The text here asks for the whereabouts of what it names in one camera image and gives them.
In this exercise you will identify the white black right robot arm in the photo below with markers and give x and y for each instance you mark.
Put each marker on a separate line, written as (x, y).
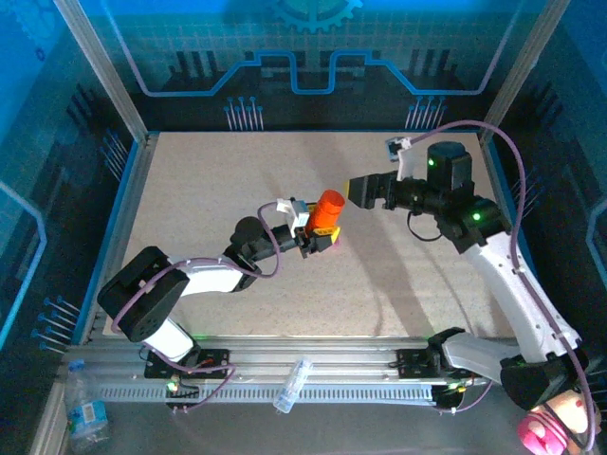
(521, 294)

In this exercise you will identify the aluminium frame post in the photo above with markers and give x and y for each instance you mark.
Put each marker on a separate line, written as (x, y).
(104, 71)
(517, 71)

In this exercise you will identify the clear water bottle blue label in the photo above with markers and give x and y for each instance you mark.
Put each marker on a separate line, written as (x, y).
(87, 417)

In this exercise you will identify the small clear plastic bottle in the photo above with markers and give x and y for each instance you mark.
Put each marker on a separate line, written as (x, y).
(291, 386)

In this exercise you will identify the black base controller plate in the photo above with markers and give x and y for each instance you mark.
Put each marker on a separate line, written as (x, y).
(446, 403)
(182, 406)

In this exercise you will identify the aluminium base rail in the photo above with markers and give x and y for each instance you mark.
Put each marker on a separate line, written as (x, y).
(332, 351)

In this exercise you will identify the pink beige plush toy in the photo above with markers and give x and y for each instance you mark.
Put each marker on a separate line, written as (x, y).
(536, 431)

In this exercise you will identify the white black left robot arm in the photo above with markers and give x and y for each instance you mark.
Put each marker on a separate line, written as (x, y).
(208, 279)

